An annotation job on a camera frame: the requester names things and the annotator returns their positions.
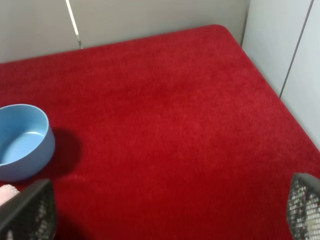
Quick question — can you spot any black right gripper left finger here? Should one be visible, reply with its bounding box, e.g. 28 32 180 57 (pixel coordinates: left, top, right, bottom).
0 179 58 240

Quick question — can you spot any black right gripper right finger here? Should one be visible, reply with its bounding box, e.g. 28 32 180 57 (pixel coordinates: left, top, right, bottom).
286 173 320 240

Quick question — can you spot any pink rolled towel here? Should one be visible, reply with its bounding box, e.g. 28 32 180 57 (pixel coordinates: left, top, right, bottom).
0 184 20 206

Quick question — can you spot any blue bowl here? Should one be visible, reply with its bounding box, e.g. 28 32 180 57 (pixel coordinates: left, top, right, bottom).
0 104 56 182

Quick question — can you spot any red table cloth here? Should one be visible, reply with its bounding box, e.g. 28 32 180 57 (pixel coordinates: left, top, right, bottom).
0 25 320 240

